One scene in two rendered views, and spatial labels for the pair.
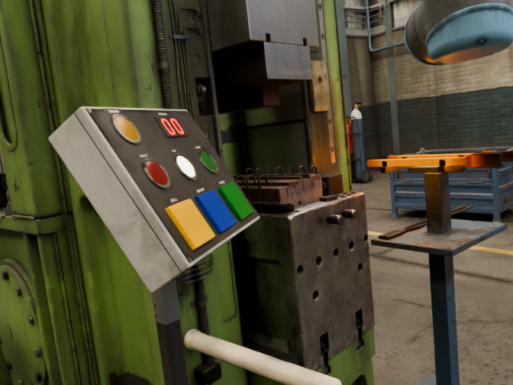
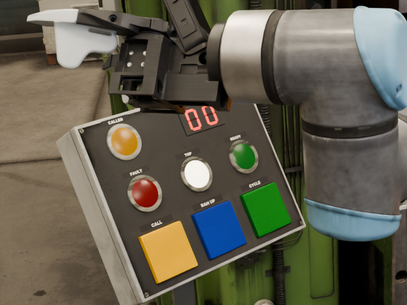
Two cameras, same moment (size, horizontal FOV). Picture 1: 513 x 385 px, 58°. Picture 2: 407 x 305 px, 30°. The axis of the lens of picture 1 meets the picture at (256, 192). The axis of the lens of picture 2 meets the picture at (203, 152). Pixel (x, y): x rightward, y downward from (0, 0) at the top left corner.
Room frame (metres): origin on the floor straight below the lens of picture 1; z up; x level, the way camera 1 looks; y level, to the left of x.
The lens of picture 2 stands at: (-0.10, -0.53, 1.55)
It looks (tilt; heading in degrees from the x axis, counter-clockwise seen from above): 21 degrees down; 35
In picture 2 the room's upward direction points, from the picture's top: 5 degrees counter-clockwise
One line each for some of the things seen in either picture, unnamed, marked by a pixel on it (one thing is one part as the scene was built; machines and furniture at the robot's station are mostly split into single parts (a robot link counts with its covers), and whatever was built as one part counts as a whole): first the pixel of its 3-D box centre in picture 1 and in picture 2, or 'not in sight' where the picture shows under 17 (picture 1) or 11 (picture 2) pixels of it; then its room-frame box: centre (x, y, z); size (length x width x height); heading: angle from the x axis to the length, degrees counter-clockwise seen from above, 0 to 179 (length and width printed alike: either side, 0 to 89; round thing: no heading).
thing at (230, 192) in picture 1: (234, 202); (264, 209); (0.89, 0.04, 1.01); 0.07 x 0.05 x 0.07; 161
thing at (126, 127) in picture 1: (126, 128); (124, 141); (0.73, 0.19, 1.16); 0.05 x 0.03 x 0.04; 136
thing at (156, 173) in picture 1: (156, 173); (145, 193); (0.72, 0.15, 1.09); 0.05 x 0.03 x 0.04; 136
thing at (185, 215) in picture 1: (189, 224); (167, 252); (0.70, 0.11, 1.01); 0.07 x 0.05 x 0.07; 161
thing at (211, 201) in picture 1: (214, 211); (218, 230); (0.80, 0.08, 1.01); 0.07 x 0.05 x 0.07; 161
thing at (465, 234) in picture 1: (439, 234); not in sight; (1.58, -0.63, 0.71); 0.40 x 0.30 x 0.02; 129
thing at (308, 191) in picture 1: (249, 190); not in sight; (1.44, 0.02, 0.96); 0.42 x 0.20 x 0.09; 46
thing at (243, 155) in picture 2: (208, 161); (243, 156); (0.90, 0.09, 1.09); 0.05 x 0.03 x 0.04; 136
